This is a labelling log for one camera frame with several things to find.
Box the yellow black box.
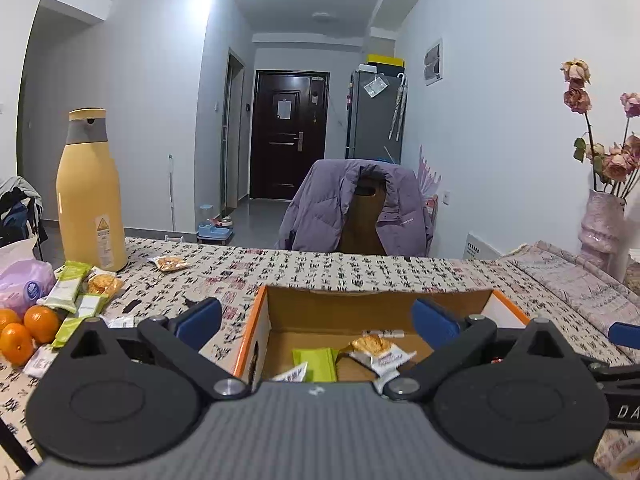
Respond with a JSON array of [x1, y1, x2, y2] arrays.
[[366, 53, 406, 69]]

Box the grey interior door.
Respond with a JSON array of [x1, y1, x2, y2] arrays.
[[219, 48, 249, 216]]

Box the purple tissue pack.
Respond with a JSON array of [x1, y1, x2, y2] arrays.
[[0, 234, 57, 319]]

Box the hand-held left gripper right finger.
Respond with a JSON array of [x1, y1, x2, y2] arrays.
[[384, 297, 584, 403]]

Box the dried pink rose bouquet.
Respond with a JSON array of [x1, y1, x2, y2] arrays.
[[560, 58, 640, 197]]

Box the clear round biscuit packet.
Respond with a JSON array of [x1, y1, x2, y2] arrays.
[[85, 267, 125, 301]]

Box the wooden chair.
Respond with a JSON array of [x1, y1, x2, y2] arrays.
[[340, 174, 389, 256]]

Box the green snack bar packet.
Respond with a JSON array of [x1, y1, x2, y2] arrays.
[[37, 260, 94, 311], [49, 293, 109, 349]]

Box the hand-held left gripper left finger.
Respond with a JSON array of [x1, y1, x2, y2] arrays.
[[70, 297, 251, 402]]

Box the blue pet feeder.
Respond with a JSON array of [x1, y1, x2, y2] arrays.
[[196, 203, 235, 246]]

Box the dark brown entrance door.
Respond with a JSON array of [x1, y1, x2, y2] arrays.
[[248, 69, 331, 201]]

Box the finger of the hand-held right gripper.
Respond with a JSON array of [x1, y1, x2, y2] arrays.
[[580, 353, 640, 387], [608, 322, 640, 350]]

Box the orange cardboard box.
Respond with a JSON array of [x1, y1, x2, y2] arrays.
[[232, 285, 532, 394]]

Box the purple puffer jacket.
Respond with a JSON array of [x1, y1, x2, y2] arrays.
[[277, 158, 435, 257]]

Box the tangerine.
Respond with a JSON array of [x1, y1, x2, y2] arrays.
[[0, 323, 35, 367], [23, 305, 62, 345], [0, 308, 24, 334]]

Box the grey refrigerator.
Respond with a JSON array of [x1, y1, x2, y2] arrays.
[[346, 66, 405, 164]]

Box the yellow thermos bottle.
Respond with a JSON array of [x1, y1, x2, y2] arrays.
[[55, 107, 129, 272]]

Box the grey quilted folded cloth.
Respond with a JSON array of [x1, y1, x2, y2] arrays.
[[497, 240, 640, 362]]

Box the pink ceramic vase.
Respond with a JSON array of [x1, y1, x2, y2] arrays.
[[578, 188, 629, 272]]

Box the small orange biscuit packet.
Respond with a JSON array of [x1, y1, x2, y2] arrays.
[[148, 255, 190, 274]]

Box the pile of clothes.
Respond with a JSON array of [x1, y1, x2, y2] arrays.
[[0, 175, 49, 249]]

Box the white folded umbrella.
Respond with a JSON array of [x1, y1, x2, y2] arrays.
[[388, 72, 407, 141]]

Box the white biscuit snack packet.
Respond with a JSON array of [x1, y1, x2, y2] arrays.
[[348, 333, 417, 376]]

